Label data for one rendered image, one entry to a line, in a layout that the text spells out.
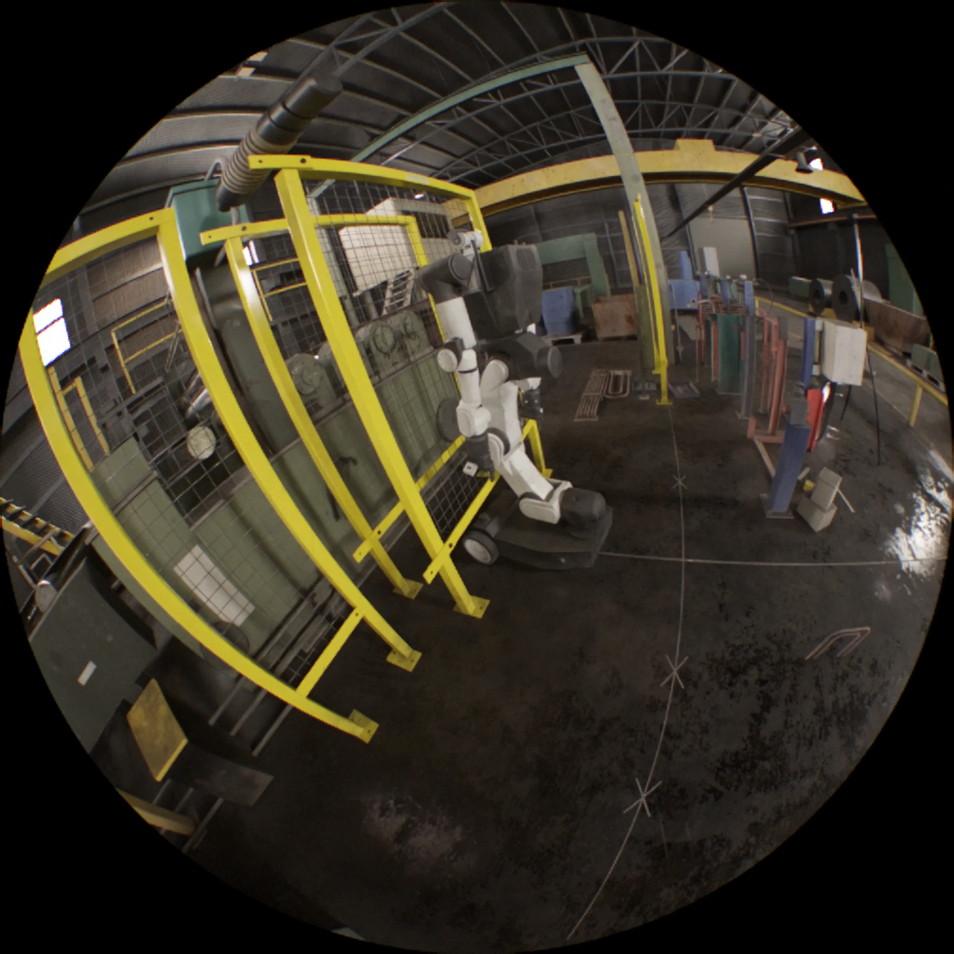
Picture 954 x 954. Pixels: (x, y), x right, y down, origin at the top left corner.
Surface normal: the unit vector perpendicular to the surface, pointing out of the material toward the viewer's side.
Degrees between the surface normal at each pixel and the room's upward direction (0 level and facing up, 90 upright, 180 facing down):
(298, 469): 90
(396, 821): 0
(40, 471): 90
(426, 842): 0
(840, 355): 90
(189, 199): 90
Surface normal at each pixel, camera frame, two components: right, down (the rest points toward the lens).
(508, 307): -0.58, 0.57
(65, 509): 0.86, 0.04
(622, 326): -0.39, 0.59
